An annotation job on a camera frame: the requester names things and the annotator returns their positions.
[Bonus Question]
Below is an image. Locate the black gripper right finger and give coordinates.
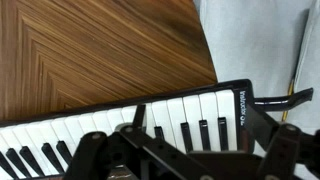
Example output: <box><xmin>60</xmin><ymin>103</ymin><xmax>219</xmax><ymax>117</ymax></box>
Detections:
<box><xmin>141</xmin><ymin>104</ymin><xmax>320</xmax><ymax>180</ymax></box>

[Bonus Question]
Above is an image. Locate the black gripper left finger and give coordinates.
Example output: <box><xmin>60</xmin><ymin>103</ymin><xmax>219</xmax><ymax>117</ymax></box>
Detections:
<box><xmin>63</xmin><ymin>104</ymin><xmax>148</xmax><ymax>180</ymax></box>

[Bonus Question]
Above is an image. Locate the black melodica with white keys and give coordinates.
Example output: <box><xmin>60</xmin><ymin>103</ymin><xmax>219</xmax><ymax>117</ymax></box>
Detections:
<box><xmin>0</xmin><ymin>78</ymin><xmax>268</xmax><ymax>180</ymax></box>

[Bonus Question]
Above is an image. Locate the black melodica mouthpiece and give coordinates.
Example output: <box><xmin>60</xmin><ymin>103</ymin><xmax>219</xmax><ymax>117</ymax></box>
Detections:
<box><xmin>254</xmin><ymin>87</ymin><xmax>315</xmax><ymax>113</ymax></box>

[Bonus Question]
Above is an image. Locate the thin yellow and black rod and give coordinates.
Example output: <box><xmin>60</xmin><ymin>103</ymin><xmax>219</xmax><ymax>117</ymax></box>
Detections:
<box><xmin>281</xmin><ymin>9</ymin><xmax>311</xmax><ymax>123</ymax></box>

